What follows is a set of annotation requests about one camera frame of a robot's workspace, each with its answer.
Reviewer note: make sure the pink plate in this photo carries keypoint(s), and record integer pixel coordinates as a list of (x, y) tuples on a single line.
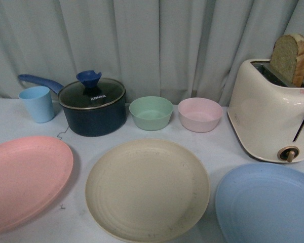
[(33, 172)]

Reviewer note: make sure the green bowl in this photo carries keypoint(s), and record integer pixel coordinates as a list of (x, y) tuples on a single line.
[(151, 113)]

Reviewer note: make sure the pink bowl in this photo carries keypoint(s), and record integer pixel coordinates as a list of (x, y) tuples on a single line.
[(199, 114)]

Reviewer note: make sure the dark blue saucepan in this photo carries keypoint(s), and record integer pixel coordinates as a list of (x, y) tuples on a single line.
[(88, 123)]

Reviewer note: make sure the glass pot lid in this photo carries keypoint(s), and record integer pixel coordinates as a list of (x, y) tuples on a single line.
[(91, 91)]

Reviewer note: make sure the beige plate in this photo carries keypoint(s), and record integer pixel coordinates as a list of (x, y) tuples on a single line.
[(147, 190)]

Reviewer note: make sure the grey curtain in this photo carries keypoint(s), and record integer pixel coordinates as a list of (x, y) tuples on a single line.
[(173, 49)]

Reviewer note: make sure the light blue cup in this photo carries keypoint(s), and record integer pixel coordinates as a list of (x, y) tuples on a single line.
[(38, 103)]

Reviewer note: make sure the cream toaster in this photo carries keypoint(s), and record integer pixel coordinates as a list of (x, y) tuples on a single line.
[(267, 114)]

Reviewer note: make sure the blue plate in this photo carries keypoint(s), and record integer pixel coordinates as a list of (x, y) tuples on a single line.
[(261, 203)]

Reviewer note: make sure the bread slice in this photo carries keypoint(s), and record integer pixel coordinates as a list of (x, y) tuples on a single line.
[(288, 58)]

